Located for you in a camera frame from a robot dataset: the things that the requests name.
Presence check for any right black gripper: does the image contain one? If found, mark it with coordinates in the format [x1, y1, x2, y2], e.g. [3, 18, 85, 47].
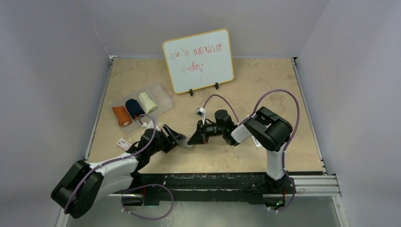
[188, 120, 225, 145]

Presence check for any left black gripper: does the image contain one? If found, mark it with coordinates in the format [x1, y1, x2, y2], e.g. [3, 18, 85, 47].
[148, 125, 183, 157]

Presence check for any pale yellow underwear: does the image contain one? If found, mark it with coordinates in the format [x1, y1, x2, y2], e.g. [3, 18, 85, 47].
[139, 92, 157, 114]

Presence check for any grey underwear with beige band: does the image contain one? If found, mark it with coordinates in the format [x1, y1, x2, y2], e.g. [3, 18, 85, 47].
[178, 138, 193, 149]

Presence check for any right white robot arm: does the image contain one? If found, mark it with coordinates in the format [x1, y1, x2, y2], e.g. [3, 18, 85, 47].
[187, 106, 293, 192]

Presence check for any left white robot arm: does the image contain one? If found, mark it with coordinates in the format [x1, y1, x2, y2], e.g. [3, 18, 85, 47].
[51, 124, 187, 218]

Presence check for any navy rolled underwear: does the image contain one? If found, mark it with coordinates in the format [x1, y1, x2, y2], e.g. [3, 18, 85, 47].
[125, 99, 145, 120]

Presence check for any orange rolled underwear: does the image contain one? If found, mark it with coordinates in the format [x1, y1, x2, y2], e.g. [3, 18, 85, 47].
[112, 106, 132, 127]

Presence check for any clear plastic divided tray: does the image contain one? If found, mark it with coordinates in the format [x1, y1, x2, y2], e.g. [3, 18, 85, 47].
[109, 81, 173, 134]

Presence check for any small red white tag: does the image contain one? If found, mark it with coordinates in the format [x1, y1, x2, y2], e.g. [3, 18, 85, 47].
[116, 138, 132, 151]

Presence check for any clear plastic packaging bag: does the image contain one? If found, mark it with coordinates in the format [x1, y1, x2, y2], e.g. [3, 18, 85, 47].
[251, 136, 262, 149]

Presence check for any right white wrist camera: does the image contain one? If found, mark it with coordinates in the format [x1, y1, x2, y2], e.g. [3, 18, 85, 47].
[195, 107, 207, 124]

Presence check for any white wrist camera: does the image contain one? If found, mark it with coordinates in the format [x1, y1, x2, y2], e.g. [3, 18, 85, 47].
[195, 107, 207, 124]
[141, 120, 160, 131]

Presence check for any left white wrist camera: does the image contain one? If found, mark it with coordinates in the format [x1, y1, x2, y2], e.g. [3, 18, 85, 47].
[141, 120, 160, 131]

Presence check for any whiteboard with yellow frame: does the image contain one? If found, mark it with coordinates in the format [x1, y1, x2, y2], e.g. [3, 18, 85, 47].
[162, 29, 235, 94]

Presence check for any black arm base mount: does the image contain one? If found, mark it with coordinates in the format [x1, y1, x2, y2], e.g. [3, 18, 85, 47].
[118, 172, 296, 209]

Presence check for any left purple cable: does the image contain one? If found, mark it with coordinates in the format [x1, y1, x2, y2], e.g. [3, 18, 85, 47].
[63, 113, 175, 220]

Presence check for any purple cable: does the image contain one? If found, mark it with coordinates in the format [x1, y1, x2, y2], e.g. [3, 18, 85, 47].
[63, 113, 175, 220]
[202, 89, 300, 214]

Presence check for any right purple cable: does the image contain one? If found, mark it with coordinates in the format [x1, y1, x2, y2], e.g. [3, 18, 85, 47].
[202, 89, 300, 214]

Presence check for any aluminium frame rail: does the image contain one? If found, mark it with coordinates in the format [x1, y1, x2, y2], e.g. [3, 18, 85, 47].
[55, 157, 349, 227]

